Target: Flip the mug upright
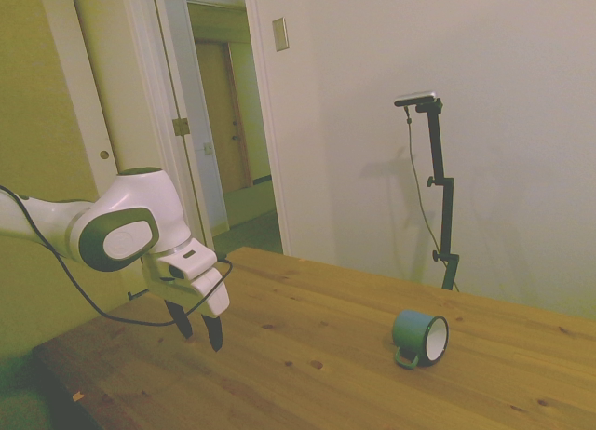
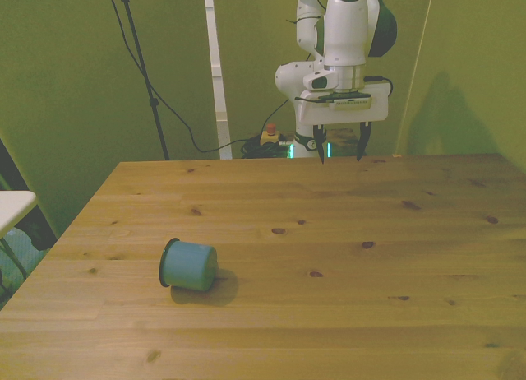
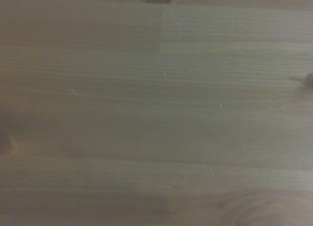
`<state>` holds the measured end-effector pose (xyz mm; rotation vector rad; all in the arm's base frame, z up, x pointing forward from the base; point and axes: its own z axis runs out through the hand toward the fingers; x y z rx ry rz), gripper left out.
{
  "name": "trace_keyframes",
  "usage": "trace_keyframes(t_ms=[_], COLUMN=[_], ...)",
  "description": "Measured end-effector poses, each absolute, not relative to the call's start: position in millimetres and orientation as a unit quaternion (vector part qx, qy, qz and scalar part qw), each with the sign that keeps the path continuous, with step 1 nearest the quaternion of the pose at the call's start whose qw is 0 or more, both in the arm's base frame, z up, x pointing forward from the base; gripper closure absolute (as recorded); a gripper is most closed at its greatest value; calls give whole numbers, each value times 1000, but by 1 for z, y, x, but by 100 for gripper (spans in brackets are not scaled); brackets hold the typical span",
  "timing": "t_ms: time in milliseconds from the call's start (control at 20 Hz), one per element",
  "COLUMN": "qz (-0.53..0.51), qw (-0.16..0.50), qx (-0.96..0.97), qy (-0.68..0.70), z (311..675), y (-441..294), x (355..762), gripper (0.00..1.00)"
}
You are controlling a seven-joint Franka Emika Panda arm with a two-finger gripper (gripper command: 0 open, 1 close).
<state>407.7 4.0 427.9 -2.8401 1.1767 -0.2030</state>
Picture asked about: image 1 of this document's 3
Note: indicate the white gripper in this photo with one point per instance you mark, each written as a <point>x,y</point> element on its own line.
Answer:
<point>212,292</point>

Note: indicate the teal enamel mug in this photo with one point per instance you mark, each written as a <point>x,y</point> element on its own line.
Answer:
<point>412,332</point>

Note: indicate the white open hinged door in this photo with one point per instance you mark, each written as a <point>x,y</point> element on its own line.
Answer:
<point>205,183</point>

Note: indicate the metal door latch plate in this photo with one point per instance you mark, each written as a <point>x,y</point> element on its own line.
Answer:
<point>208,148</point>

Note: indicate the brass door hinge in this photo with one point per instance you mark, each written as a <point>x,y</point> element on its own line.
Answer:
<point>180,126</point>

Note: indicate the brown wooden hallway door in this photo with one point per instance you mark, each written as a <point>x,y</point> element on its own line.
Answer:
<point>223,123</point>

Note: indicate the white door with round pull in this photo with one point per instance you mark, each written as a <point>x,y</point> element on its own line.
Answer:
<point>107,76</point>

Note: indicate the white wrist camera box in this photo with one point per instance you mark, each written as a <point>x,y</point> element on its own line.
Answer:
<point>193,261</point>

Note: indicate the beige wall switch plate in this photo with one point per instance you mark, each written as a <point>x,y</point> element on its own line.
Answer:
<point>280,34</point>

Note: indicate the grey exterior camera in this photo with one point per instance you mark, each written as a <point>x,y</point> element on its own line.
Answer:
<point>415,98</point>

